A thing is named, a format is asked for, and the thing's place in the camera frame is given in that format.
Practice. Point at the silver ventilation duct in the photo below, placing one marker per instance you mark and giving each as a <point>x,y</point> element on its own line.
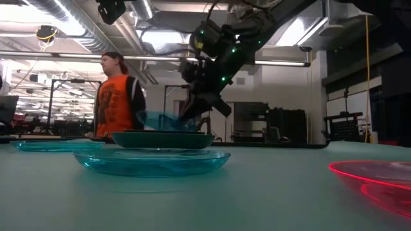
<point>80,29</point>

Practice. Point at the black cabinet unit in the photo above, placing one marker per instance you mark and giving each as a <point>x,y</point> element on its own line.
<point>289,125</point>

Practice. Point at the person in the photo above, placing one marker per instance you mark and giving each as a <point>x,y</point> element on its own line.
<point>114,102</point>

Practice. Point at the long ceiling light tube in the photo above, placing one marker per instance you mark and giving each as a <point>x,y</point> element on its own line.
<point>80,56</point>

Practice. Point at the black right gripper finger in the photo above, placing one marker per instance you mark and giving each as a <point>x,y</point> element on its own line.
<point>192,109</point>

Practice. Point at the large dark green plate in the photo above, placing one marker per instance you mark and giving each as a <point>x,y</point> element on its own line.
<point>160,140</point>

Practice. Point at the clear cyan plastic plate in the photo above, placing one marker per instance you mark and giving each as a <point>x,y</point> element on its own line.
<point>151,165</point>
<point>54,146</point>

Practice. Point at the black metal frame stand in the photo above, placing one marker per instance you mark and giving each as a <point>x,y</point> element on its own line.
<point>50,106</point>

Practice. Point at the black storage shelf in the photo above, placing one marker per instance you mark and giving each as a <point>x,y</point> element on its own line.
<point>250,112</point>

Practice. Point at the small clear cyan plate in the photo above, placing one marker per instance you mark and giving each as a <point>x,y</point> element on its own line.
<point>160,122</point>

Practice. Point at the dark monitor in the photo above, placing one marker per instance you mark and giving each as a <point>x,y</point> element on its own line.
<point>8,109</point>

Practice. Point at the green table mat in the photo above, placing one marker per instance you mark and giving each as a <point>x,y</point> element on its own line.
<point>257,199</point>

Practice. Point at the clear pink plastic plate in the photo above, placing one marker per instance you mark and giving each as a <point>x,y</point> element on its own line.
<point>385,179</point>

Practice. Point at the black pegboard cart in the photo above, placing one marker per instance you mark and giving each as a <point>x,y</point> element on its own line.
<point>343,128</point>

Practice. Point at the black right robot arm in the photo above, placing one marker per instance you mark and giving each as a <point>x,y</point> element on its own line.
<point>257,25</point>

